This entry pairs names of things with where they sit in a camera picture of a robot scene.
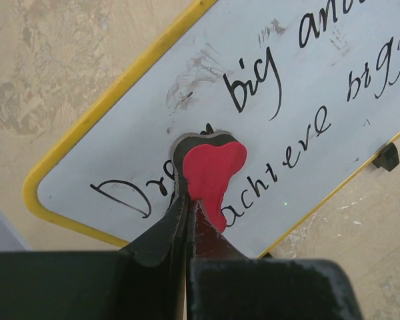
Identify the yellow framed whiteboard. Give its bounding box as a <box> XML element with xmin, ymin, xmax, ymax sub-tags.
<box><xmin>23</xmin><ymin>1</ymin><xmax>400</xmax><ymax>257</ymax></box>

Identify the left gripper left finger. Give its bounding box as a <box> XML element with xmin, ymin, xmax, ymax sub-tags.
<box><xmin>0</xmin><ymin>196</ymin><xmax>189</xmax><ymax>319</ymax></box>

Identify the red whiteboard eraser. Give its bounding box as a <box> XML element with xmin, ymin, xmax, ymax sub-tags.
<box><xmin>170</xmin><ymin>131</ymin><xmax>247</xmax><ymax>233</ymax></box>

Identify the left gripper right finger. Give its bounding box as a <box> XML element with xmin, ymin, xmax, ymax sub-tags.
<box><xmin>186</xmin><ymin>201</ymin><xmax>355</xmax><ymax>319</ymax></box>

